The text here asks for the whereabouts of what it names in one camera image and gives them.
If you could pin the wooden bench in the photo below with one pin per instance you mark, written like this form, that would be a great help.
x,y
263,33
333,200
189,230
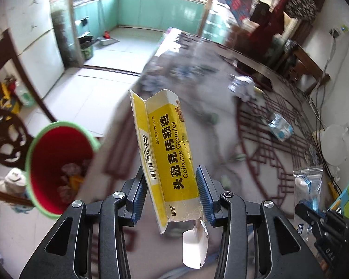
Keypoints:
x,y
308,64

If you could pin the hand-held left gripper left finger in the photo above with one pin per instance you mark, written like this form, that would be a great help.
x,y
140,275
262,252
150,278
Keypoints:
x,y
139,197

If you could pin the white round desk lamp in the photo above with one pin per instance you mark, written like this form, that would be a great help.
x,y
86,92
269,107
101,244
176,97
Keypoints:
x,y
334,145

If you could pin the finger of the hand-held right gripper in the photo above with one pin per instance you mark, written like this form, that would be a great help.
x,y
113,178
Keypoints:
x,y
311,216

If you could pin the red bin with green rim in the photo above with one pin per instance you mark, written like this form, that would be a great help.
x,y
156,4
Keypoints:
x,y
58,157

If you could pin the blue box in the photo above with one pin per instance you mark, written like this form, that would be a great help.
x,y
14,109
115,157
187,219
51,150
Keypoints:
x,y
347,200

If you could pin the blue white plastic wrapper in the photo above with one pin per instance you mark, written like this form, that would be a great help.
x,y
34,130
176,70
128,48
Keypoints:
x,y
280,128

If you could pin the dark carved wooden chair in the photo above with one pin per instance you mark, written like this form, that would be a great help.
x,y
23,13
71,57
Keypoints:
x,y
5,142

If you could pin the yellow toy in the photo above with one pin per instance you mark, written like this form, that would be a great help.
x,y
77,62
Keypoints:
x,y
8,100

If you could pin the black bucket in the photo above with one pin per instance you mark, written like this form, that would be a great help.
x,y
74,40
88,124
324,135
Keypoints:
x,y
85,46

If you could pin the white plush toy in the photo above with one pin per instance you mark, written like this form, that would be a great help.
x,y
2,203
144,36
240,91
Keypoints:
x,y
14,180

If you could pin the white refrigerator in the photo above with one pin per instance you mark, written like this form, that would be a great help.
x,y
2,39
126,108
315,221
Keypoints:
x,y
32,35

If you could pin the patterned cushion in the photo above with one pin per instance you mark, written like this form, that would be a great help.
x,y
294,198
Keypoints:
x,y
301,3

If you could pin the crumpled silver wrapper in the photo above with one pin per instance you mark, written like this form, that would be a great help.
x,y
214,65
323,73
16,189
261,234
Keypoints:
x,y
241,85

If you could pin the clear zip bag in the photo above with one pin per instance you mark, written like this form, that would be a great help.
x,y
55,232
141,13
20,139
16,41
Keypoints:
x,y
308,186

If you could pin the yellow medicine box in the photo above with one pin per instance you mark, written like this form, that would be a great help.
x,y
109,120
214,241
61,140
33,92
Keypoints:
x,y
168,157

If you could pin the plaid cloth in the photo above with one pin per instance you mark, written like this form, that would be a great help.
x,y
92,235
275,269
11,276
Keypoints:
x,y
238,3

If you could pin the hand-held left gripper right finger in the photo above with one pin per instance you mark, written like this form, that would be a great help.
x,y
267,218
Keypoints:
x,y
205,197

